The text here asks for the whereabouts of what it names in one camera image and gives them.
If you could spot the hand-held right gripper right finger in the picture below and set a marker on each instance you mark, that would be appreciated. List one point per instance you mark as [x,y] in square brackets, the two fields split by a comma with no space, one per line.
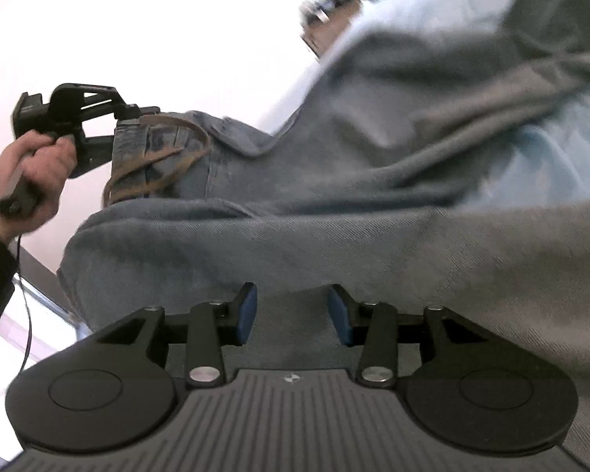
[339,314]

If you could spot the person's left hand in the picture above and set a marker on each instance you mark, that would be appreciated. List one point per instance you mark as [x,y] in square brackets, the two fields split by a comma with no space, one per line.
[46,172]

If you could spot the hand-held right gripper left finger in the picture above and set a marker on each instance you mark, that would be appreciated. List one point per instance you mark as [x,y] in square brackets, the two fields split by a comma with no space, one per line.
[246,314]

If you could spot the light blue printed bed sheet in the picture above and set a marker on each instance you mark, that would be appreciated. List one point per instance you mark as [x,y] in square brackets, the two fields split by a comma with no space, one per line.
[423,5]

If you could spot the wooden nightstand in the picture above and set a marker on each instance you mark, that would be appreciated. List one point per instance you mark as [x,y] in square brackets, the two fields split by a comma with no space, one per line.
[324,34]

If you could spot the grey-blue denim jeans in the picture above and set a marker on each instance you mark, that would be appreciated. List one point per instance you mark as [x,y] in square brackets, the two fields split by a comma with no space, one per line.
[373,236]

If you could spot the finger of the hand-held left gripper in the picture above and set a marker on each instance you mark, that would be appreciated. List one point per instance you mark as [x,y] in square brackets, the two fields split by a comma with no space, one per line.
[96,152]
[132,112]

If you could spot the brown belt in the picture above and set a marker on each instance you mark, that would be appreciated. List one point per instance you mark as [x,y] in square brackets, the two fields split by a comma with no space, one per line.
[204,140]

